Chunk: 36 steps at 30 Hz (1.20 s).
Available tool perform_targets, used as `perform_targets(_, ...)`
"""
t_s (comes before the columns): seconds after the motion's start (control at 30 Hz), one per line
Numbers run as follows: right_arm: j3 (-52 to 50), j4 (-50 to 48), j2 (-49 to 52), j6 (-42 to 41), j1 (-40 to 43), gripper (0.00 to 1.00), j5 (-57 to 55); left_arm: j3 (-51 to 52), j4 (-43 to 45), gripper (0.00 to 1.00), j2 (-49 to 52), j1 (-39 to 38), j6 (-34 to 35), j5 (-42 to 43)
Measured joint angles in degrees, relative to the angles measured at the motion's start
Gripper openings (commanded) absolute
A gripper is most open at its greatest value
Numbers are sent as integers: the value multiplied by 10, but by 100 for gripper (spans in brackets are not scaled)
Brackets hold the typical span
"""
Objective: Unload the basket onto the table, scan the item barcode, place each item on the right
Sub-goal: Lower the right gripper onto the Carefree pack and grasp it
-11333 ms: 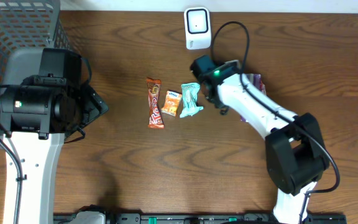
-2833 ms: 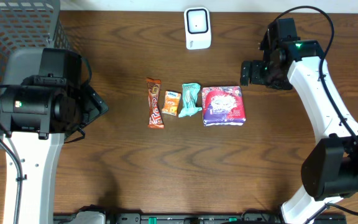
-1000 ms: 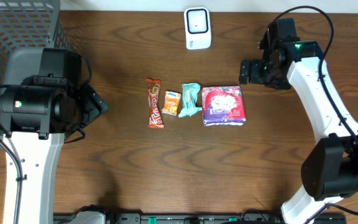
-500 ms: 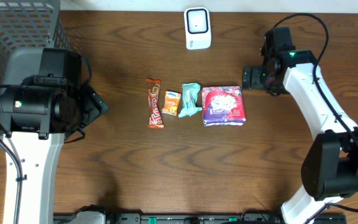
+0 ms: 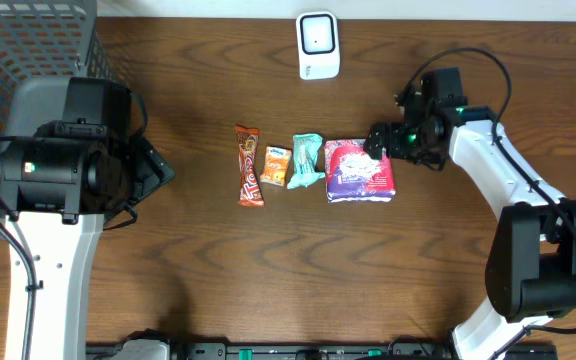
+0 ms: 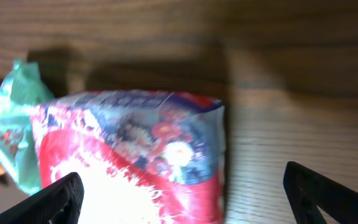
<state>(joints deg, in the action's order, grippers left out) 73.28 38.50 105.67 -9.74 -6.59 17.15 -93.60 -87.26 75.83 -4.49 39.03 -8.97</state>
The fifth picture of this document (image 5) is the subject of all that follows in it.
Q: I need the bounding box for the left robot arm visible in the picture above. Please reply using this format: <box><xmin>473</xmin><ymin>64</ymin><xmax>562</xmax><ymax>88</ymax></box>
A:
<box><xmin>0</xmin><ymin>119</ymin><xmax>175</xmax><ymax>359</ymax></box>

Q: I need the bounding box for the pink purple tissue pack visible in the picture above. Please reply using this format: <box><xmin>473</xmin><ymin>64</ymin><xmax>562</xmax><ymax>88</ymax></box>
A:
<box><xmin>324</xmin><ymin>139</ymin><xmax>396</xmax><ymax>203</ymax></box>

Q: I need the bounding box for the white barcode scanner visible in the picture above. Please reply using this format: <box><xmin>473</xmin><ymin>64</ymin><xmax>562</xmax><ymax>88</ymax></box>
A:
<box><xmin>295</xmin><ymin>11</ymin><xmax>341</xmax><ymax>81</ymax></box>

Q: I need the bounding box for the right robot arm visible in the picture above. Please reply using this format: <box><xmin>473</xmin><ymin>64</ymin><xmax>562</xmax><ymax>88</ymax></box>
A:
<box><xmin>364</xmin><ymin>68</ymin><xmax>576</xmax><ymax>359</ymax></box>

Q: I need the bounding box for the red chocolate bar wrapper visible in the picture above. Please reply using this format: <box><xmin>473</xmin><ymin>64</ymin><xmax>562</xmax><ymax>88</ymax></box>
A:
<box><xmin>235</xmin><ymin>125</ymin><xmax>264</xmax><ymax>207</ymax></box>

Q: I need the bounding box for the grey plastic mesh basket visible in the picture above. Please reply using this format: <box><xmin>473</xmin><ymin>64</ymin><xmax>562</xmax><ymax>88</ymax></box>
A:
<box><xmin>0</xmin><ymin>1</ymin><xmax>118</xmax><ymax>245</ymax></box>

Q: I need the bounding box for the orange snack packet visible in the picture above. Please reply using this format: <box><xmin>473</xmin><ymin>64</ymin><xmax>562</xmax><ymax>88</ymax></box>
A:
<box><xmin>260</xmin><ymin>146</ymin><xmax>292</xmax><ymax>187</ymax></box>

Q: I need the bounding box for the teal snack wrapper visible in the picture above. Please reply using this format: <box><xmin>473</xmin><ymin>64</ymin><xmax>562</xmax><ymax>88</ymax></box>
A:
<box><xmin>287</xmin><ymin>133</ymin><xmax>325</xmax><ymax>189</ymax></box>

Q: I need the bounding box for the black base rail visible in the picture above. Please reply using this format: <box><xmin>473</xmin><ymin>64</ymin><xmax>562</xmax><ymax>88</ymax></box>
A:
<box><xmin>85</xmin><ymin>329</ymin><xmax>559</xmax><ymax>360</ymax></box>

